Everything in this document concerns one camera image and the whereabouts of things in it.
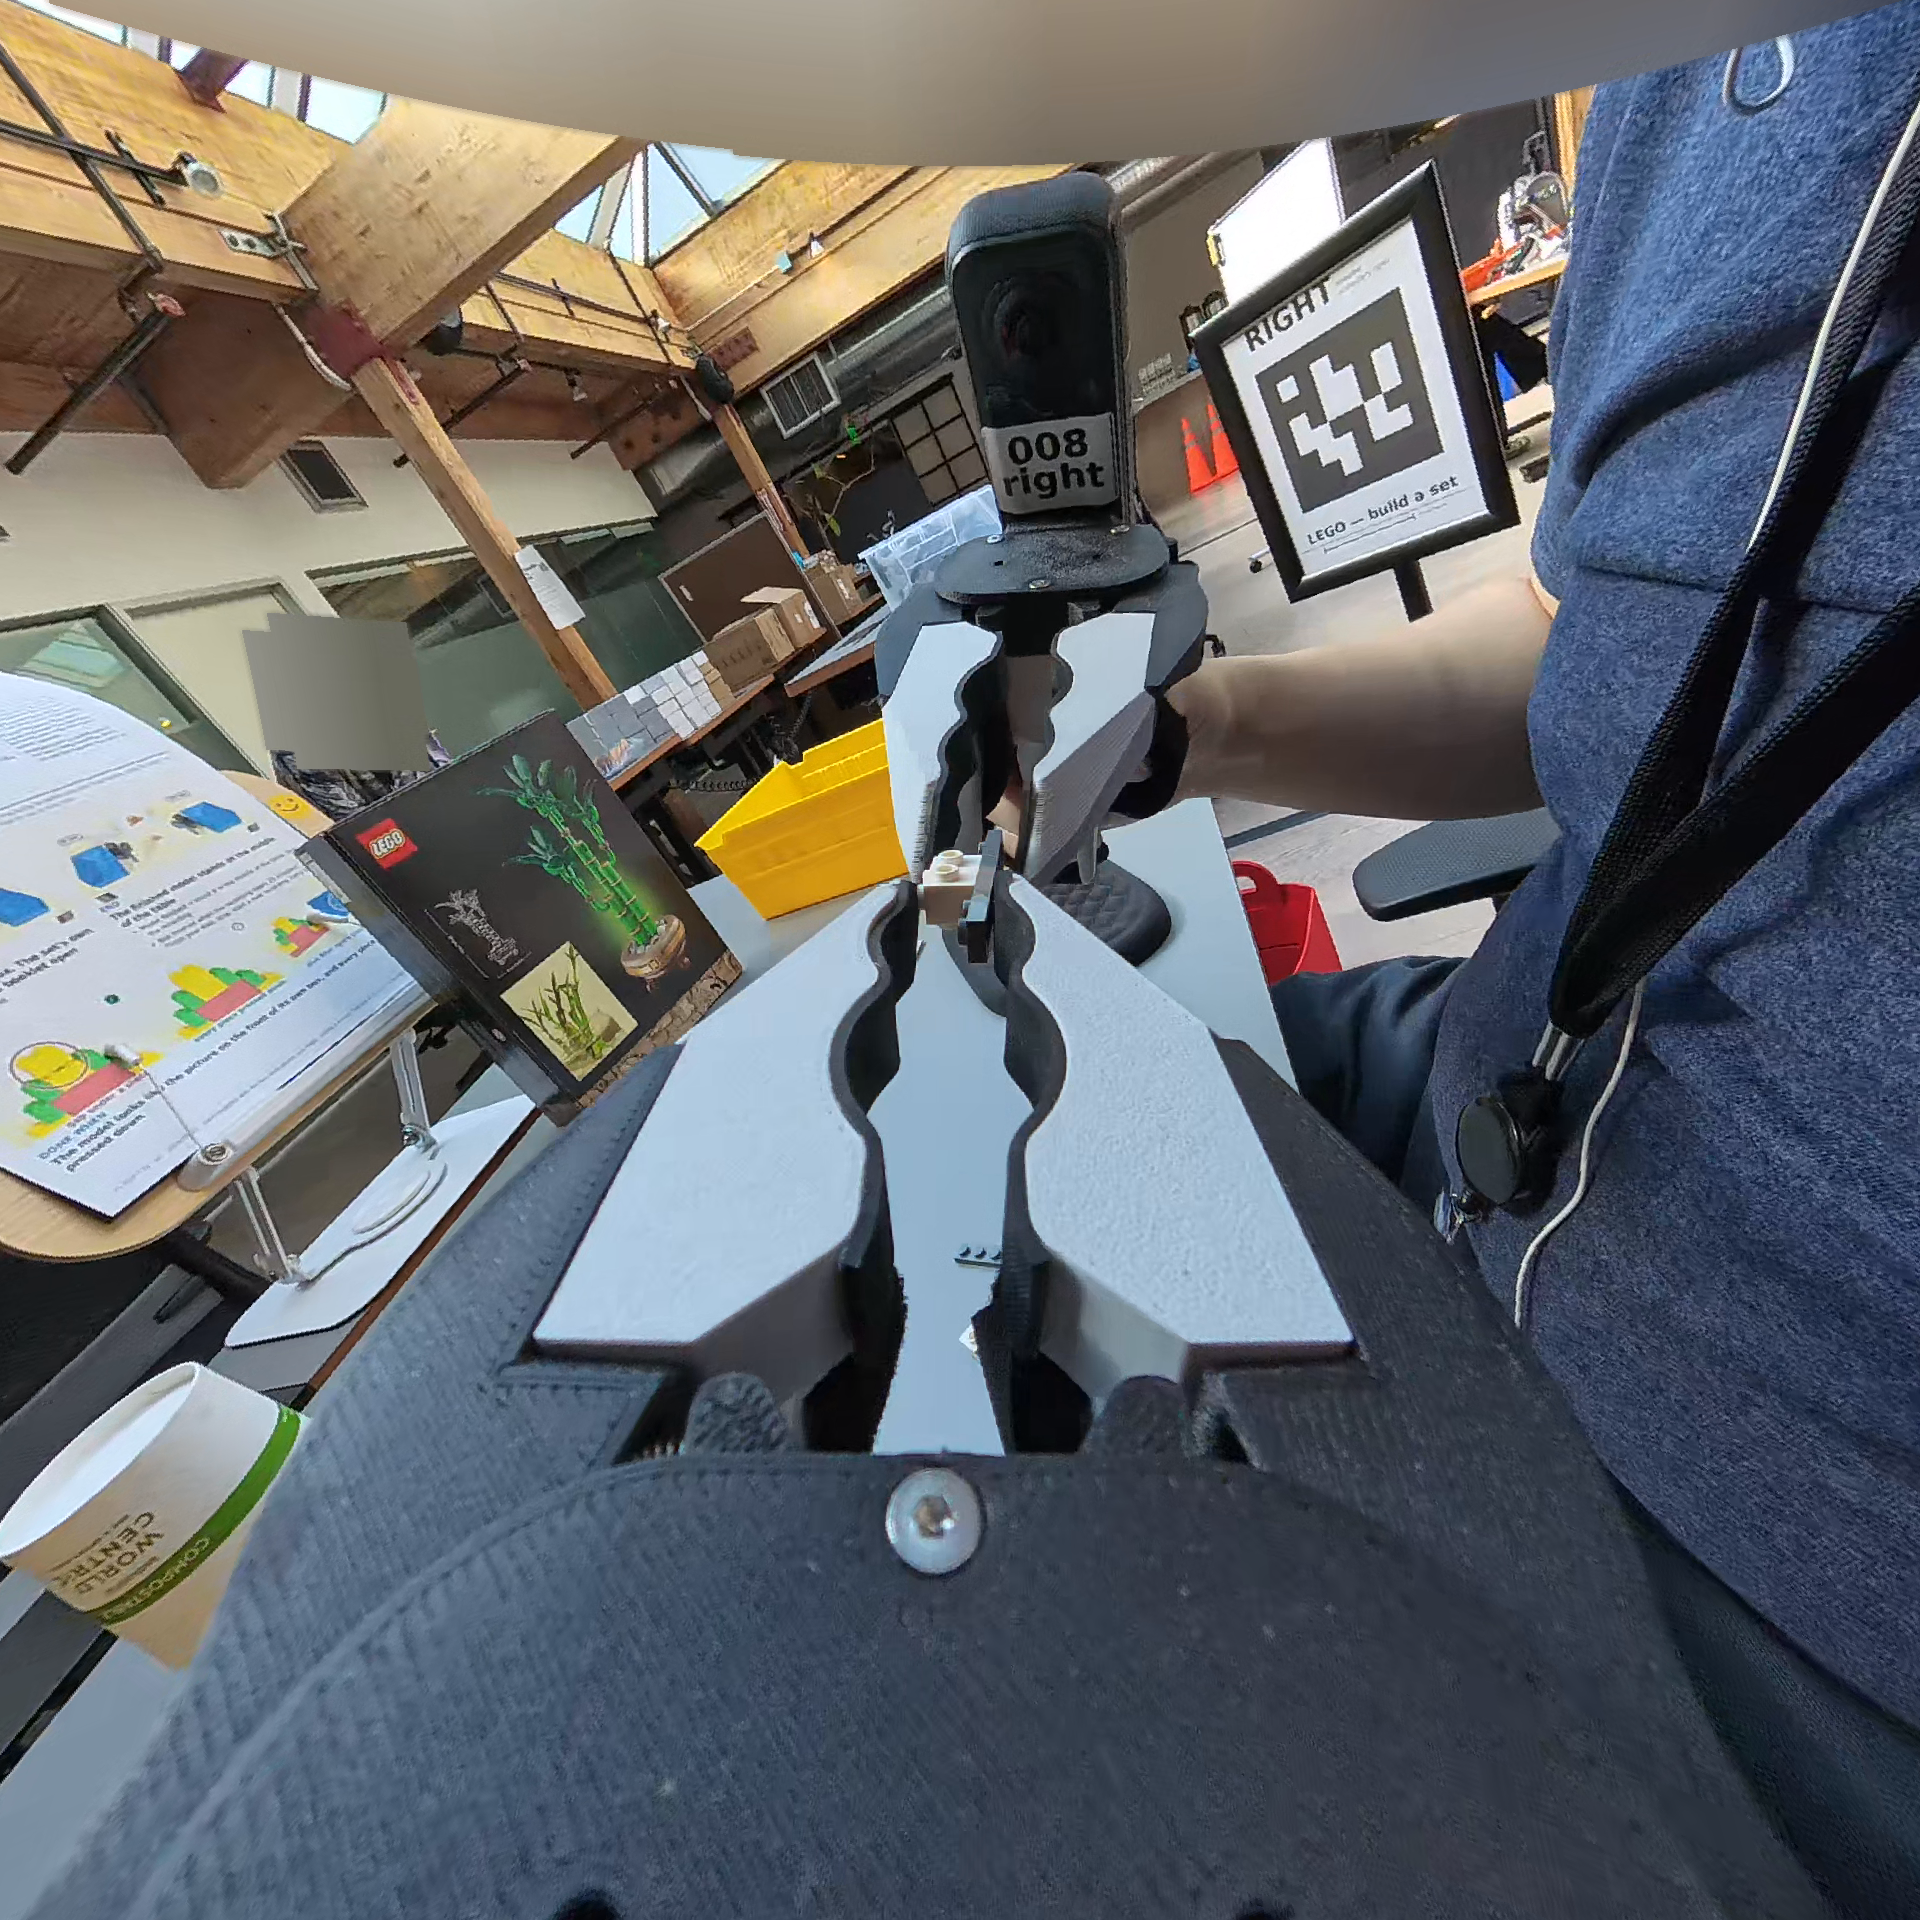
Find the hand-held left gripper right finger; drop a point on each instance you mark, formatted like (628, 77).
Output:
(1186, 1185)

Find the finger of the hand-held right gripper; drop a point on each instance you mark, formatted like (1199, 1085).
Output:
(1111, 705)
(931, 719)

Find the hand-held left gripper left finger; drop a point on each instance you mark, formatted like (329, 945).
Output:
(706, 1185)

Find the tan lego brick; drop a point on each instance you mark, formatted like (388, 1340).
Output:
(950, 896)

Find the person's right forearm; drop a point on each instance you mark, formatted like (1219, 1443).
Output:
(1349, 719)

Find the black lego set box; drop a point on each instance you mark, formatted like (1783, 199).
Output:
(496, 897)

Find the clear plastic containers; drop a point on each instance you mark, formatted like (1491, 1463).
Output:
(924, 546)

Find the yellow plastic bin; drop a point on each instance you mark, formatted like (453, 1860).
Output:
(795, 840)

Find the orange traffic cone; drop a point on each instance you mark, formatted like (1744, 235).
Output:
(1199, 458)
(1225, 449)

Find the cardboard box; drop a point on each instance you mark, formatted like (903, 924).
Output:
(766, 634)

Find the black textured pad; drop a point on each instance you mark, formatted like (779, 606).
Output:
(1118, 914)

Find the white metal book stand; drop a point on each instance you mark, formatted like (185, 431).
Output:
(465, 1146)

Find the stack of white boxes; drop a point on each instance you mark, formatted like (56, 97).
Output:
(660, 710)

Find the red plastic container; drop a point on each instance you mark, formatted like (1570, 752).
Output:
(1291, 920)

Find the white air vent unit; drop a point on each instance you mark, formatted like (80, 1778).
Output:
(806, 395)

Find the black badge reel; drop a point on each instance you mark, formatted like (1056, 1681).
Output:
(1502, 1146)

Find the black framed marker sign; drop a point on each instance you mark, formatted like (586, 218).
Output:
(1349, 388)

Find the black chair armrest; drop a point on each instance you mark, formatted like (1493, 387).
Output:
(1454, 865)

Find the white paper notice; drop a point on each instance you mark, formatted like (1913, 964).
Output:
(548, 589)

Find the whiteboard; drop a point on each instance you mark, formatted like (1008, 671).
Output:
(1274, 227)

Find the person's blue hoodie torso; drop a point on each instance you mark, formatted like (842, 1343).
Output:
(1773, 1199)

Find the wooden display board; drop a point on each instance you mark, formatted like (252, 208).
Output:
(91, 1231)

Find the printed instruction sheet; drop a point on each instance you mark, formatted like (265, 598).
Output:
(136, 897)

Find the paper cup with green band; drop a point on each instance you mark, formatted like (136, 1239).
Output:
(136, 1498)

